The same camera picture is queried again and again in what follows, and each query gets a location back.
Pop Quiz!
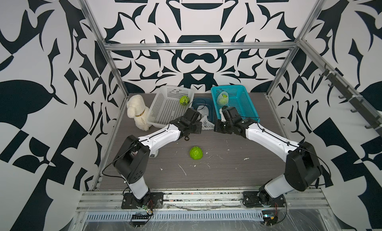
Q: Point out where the white foam net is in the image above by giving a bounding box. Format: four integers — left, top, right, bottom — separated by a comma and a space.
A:
198, 105, 214, 130

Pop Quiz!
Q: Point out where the green custard apple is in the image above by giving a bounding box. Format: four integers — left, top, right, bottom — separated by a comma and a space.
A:
189, 146, 204, 160
179, 95, 190, 106
218, 94, 229, 106

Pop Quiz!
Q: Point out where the white foam net sleeve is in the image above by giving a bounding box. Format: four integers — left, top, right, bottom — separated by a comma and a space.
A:
216, 91, 229, 106

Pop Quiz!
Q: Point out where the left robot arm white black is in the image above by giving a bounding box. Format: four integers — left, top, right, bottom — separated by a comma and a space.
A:
111, 108, 202, 204

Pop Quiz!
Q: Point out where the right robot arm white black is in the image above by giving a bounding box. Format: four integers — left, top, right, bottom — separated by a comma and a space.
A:
214, 116, 323, 199

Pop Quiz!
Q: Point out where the dark blue plastic tub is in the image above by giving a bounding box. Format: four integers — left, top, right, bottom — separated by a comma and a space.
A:
191, 97, 217, 124

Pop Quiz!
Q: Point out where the teal perforated plastic basket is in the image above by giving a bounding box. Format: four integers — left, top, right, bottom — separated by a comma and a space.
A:
211, 85, 259, 132

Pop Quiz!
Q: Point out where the white perforated plastic basket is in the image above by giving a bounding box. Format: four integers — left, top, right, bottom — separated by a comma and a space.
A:
147, 85, 195, 128

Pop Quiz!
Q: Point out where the patterned small pouch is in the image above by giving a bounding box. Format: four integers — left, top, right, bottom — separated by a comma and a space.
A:
149, 150, 159, 158

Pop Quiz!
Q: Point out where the white plush dog toy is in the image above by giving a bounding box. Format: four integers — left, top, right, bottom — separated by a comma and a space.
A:
126, 94, 151, 131

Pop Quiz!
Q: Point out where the right green circuit board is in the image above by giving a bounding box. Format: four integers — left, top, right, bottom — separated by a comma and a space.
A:
261, 211, 279, 227

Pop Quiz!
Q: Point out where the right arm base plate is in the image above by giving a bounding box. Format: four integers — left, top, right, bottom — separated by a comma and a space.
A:
242, 191, 286, 208

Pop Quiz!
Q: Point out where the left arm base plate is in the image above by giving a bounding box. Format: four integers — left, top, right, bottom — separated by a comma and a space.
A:
121, 192, 164, 209

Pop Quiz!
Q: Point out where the black wall hook rail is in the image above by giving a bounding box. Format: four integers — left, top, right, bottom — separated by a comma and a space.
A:
320, 63, 382, 137

